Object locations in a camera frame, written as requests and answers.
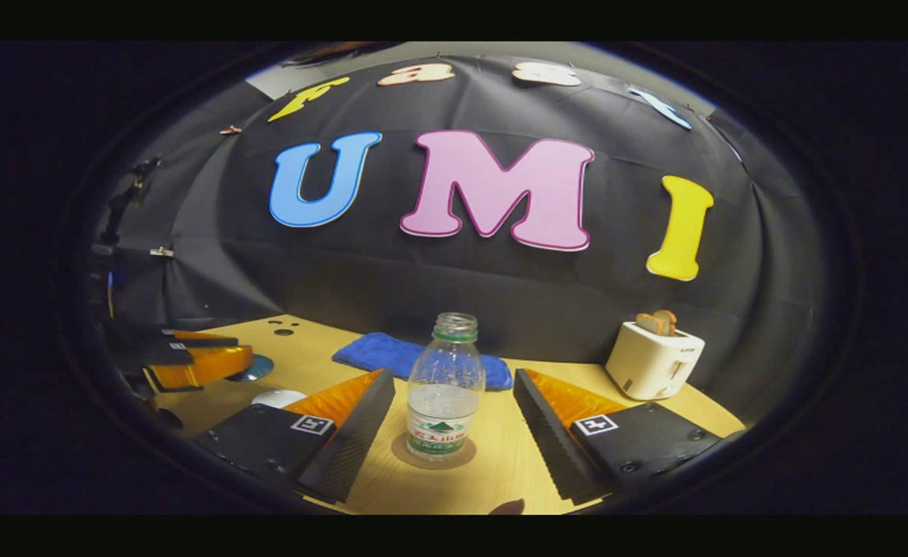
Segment clear plastic water bottle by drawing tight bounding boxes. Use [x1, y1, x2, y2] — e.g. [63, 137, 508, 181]
[406, 312, 486, 463]

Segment blue towel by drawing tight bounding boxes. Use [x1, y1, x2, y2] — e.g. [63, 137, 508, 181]
[332, 333, 514, 391]

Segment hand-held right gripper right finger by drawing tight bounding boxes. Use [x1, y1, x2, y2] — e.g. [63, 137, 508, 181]
[513, 368, 725, 505]

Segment white toaster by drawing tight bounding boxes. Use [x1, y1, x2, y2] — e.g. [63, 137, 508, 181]
[606, 321, 706, 402]

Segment round brown coaster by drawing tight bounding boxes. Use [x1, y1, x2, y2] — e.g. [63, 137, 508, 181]
[391, 433, 476, 470]

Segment toast slices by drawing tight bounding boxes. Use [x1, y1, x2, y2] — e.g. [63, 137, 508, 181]
[637, 309, 678, 337]

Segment white teacup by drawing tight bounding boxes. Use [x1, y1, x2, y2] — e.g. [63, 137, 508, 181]
[251, 389, 308, 409]

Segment dark teal teacup lid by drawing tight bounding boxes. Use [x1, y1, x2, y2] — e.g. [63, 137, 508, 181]
[226, 354, 275, 383]

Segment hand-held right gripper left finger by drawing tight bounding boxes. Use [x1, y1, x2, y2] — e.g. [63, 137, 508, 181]
[191, 369, 397, 505]

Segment black backdrop cloth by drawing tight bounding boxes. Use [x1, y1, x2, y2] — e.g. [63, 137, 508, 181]
[94, 54, 841, 426]

